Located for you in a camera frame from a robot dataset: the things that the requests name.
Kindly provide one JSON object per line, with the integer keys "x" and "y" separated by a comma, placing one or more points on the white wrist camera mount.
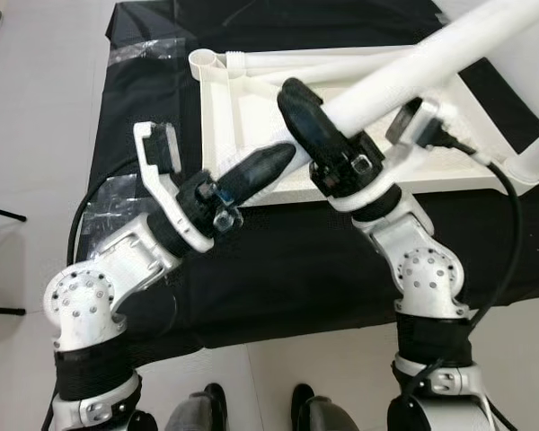
{"x": 434, "y": 126}
{"x": 162, "y": 189}

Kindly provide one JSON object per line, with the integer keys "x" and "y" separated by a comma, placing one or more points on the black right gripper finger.
{"x": 305, "y": 117}

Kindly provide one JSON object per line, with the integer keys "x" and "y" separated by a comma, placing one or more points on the clear crossed tape patch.
{"x": 108, "y": 202}

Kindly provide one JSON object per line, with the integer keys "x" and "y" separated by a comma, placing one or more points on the clear tape strip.
{"x": 139, "y": 51}

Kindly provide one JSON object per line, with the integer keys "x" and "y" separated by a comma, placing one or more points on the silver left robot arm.
{"x": 81, "y": 305}

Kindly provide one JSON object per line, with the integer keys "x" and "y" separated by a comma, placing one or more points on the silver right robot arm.
{"x": 422, "y": 269}

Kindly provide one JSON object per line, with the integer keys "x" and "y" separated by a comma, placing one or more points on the grey robot left leg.
{"x": 193, "y": 415}

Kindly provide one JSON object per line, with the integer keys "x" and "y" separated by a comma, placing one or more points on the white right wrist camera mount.
{"x": 434, "y": 126}

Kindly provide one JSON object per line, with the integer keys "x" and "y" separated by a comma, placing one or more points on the grey robot right leg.
{"x": 328, "y": 417}

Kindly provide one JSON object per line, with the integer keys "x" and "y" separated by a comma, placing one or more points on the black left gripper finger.
{"x": 260, "y": 169}

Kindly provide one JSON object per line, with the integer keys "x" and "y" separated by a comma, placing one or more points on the grey robot leg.
{"x": 193, "y": 415}
{"x": 328, "y": 417}

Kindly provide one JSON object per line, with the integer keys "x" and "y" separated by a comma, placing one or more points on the white plastic table top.
{"x": 229, "y": 112}

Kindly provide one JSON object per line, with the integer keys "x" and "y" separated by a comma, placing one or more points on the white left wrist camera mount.
{"x": 162, "y": 189}

